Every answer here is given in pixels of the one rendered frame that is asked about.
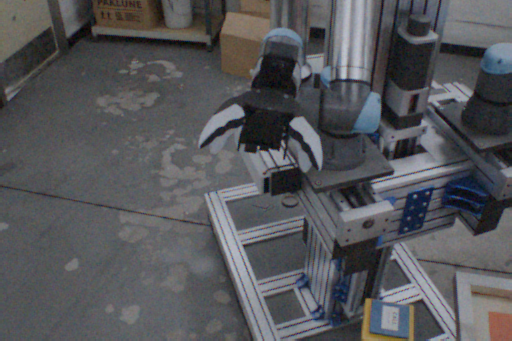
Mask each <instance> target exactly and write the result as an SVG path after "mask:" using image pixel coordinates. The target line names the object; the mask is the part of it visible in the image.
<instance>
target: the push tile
mask: <svg viewBox="0 0 512 341"><path fill-rule="evenodd" d="M409 311H410V305H408V306H407V305H403V304H399V303H390V302H386V301H378V300H372V304H371V318H370V324H369V334H371V333H373V334H377V335H382V336H384V335H385V336H389V337H393V338H396V337H397V338H401V339H405V340H408V339H409V334H410V325H409Z"/></svg>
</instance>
